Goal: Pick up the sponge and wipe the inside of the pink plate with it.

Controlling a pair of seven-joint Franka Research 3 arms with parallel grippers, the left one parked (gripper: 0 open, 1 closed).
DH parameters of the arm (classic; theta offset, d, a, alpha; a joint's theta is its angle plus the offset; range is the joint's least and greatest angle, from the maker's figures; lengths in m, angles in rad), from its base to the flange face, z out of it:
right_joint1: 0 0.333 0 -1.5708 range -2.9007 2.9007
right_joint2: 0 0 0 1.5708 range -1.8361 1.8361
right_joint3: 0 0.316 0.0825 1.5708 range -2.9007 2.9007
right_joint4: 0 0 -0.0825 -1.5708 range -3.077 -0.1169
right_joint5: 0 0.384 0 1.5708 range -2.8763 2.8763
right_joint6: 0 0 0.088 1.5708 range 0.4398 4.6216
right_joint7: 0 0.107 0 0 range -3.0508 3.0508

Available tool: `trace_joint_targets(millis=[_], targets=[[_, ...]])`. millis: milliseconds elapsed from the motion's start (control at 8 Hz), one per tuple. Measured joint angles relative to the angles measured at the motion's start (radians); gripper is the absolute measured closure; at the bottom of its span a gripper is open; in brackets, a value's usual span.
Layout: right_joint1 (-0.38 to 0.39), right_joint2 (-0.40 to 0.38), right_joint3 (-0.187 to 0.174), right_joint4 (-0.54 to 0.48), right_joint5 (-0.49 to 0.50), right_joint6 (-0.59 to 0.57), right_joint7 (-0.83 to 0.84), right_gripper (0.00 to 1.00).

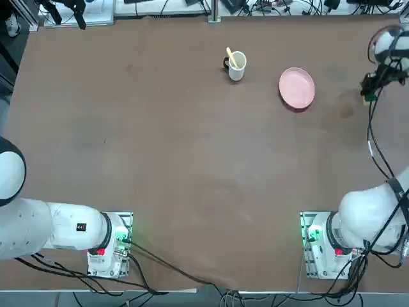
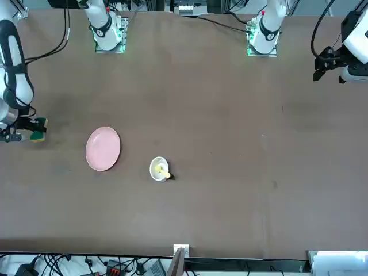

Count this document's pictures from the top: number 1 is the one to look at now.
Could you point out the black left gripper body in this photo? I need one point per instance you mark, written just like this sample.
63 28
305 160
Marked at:
60 1

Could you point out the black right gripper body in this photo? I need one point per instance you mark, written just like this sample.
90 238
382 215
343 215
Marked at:
388 75

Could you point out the green and yellow sponge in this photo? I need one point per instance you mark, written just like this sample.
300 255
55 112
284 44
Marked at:
370 99

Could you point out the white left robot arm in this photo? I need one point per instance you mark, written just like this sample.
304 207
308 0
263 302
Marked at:
38 224

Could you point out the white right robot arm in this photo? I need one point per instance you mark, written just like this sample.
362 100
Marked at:
361 217

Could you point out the pink plate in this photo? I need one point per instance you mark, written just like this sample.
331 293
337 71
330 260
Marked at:
297 88

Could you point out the white shoe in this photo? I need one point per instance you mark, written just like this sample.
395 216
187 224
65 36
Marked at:
12 27

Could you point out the red and black power strip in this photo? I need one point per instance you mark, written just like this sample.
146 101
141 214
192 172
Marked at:
274 2

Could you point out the yellow spoon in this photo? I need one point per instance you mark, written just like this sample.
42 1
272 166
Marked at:
230 54

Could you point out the dark power adapter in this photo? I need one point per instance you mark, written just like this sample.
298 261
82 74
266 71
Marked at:
234 6

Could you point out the aluminium frame post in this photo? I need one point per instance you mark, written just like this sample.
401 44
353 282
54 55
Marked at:
214 11

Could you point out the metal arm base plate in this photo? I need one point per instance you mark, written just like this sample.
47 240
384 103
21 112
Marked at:
129 220
303 243

